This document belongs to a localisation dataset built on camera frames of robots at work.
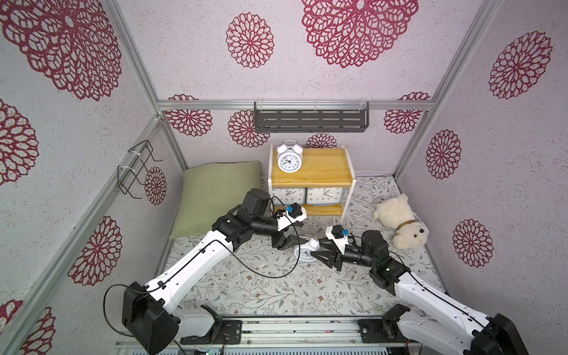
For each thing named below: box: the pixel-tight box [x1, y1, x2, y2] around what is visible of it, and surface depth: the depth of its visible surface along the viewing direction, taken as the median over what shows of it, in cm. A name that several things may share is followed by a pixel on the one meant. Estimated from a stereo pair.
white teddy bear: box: [372, 193, 430, 250], surface depth 96 cm
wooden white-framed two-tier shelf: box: [267, 142, 357, 220], surface depth 78 cm
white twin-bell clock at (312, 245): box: [293, 233, 321, 262], surface depth 72 cm
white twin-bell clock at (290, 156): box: [276, 139, 304, 174], surface depth 74 cm
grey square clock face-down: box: [272, 187, 306, 205], surface depth 87 cm
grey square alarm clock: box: [305, 187, 344, 207], surface depth 87 cm
